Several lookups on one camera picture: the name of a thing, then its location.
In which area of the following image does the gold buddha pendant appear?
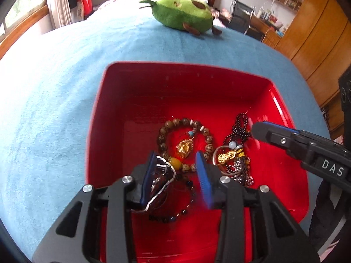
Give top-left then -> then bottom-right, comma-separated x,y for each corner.
176,138 -> 195,158

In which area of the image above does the black bead necklace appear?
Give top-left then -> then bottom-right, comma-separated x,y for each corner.
223,112 -> 254,188

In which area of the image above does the wooden desk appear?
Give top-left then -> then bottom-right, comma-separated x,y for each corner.
249,14 -> 286,47

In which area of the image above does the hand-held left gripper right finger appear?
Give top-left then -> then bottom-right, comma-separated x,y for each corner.
195,151 -> 320,263

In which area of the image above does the silver ring bangle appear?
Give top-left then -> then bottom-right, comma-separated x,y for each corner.
212,144 -> 247,176

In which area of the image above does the black office chair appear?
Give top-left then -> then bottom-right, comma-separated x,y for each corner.
229,0 -> 265,40

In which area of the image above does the green avocado plush toy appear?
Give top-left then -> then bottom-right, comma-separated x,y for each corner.
139,0 -> 223,39

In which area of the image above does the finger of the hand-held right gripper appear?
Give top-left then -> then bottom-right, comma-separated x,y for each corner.
252,121 -> 310,161

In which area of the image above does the white curtain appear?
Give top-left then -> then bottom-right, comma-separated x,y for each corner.
45,0 -> 73,29

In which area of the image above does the gold figurine charm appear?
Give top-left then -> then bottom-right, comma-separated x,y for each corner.
218,151 -> 238,165

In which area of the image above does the wooden wardrobe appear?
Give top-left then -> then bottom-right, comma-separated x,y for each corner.
274,0 -> 351,140

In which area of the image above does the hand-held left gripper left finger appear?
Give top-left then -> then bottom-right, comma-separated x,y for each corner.
32,151 -> 158,263

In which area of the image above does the red hanging garment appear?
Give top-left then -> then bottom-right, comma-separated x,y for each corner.
77,0 -> 92,20

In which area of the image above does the brown wooden bead bracelet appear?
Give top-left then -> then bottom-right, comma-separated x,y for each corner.
158,118 -> 215,173

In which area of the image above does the blue blanket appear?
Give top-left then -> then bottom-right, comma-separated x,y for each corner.
0,0 -> 332,263

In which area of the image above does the dark multicolour bead bracelet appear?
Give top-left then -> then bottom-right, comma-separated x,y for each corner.
149,179 -> 196,224

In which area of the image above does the red plastic box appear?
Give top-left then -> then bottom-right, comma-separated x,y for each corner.
85,62 -> 310,263

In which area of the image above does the wooden framed window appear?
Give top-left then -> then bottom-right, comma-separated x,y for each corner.
0,0 -> 51,58

